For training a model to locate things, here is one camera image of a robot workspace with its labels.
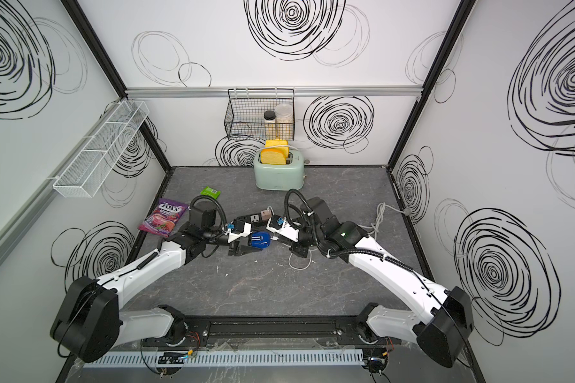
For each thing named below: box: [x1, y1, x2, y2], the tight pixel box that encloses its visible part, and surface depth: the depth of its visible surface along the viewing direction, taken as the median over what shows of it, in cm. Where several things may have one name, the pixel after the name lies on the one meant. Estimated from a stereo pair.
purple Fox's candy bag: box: [137, 197, 190, 237], surface depth 100 cm
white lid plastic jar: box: [274, 103, 294, 141], surface depth 86 cm
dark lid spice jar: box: [263, 110, 277, 140], surface depth 87 cm
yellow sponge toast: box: [260, 139, 290, 166], surface depth 102 cm
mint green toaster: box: [253, 147, 307, 191], surface depth 106 cm
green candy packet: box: [199, 185, 222, 200], surface depth 111 cm
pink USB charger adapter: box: [260, 209, 273, 221], surface depth 96 cm
